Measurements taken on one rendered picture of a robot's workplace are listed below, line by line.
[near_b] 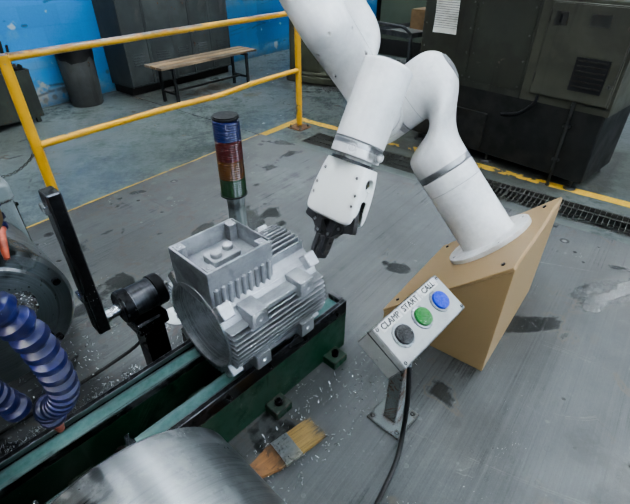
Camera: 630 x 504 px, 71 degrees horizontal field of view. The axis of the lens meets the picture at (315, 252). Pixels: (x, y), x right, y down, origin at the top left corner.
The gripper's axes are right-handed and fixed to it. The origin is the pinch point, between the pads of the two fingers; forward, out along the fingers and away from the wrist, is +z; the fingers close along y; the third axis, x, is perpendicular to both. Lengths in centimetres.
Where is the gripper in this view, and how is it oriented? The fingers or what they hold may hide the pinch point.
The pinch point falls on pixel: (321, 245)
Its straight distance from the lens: 76.1
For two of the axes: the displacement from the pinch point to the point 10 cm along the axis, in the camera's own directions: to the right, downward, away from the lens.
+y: -7.3, -3.9, 5.6
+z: -3.4, 9.2, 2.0
